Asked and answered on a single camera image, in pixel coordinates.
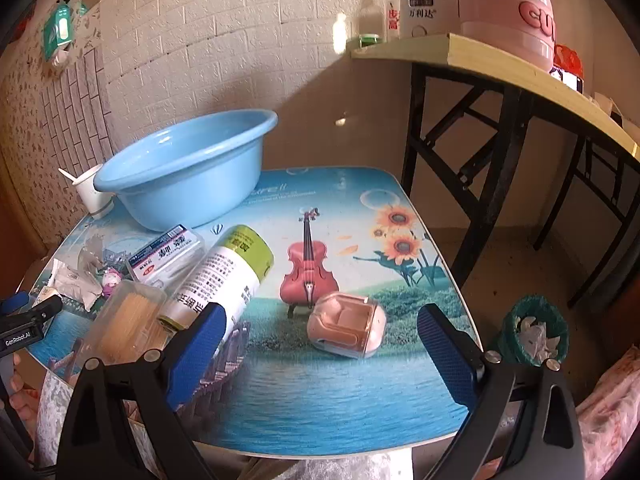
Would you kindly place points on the person's left hand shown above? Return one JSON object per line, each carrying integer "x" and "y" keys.
{"x": 22, "y": 390}

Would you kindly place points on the long white packet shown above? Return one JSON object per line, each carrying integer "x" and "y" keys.
{"x": 75, "y": 285}

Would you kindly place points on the clear plastic bottle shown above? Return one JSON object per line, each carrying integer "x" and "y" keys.
{"x": 371, "y": 20}

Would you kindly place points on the clear snack packet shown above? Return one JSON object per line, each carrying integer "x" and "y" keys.
{"x": 92, "y": 255}

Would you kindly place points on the pink printed cloth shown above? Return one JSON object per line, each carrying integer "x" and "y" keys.
{"x": 610, "y": 410}

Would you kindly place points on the green mesh trash bin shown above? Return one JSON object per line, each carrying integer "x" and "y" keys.
{"x": 510, "y": 340}

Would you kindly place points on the clear bottle with red label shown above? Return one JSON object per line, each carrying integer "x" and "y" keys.
{"x": 392, "y": 20}

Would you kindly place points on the yellow folding table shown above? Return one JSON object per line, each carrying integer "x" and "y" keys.
{"x": 525, "y": 80}

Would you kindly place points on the clear toothpick box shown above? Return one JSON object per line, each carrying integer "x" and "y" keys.
{"x": 125, "y": 320}

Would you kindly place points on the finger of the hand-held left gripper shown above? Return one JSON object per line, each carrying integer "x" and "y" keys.
{"x": 14, "y": 305}
{"x": 45, "y": 307}

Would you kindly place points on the small pink kitty toy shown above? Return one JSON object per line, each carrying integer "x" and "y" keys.
{"x": 111, "y": 280}

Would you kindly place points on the white bottle with green cap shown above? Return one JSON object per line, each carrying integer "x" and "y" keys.
{"x": 220, "y": 280}

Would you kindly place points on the white plastic spoon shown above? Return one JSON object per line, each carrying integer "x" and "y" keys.
{"x": 67, "y": 175}

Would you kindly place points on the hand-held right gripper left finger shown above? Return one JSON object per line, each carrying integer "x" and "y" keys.
{"x": 200, "y": 350}

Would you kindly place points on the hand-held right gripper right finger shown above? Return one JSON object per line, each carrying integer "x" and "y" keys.
{"x": 445, "y": 355}

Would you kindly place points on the white paper cup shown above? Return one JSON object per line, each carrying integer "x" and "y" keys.
{"x": 92, "y": 195}

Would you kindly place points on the light blue plastic basin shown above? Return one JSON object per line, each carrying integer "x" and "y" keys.
{"x": 190, "y": 180}

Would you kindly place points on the clear box with blue label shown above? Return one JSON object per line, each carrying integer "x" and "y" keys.
{"x": 165, "y": 255}

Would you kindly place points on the pink round container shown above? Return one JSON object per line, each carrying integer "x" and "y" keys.
{"x": 490, "y": 10}

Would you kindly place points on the red packet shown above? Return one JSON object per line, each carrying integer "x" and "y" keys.
{"x": 567, "y": 57}

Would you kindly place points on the pink clear plastic case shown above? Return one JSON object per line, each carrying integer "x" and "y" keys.
{"x": 345, "y": 325}

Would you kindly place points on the pale floral cloth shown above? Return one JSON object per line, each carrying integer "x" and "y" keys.
{"x": 50, "y": 410}

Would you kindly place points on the green tissue pack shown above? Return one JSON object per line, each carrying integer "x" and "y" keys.
{"x": 60, "y": 30}

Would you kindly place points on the crumpled white paper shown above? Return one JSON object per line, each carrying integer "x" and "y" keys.
{"x": 537, "y": 337}

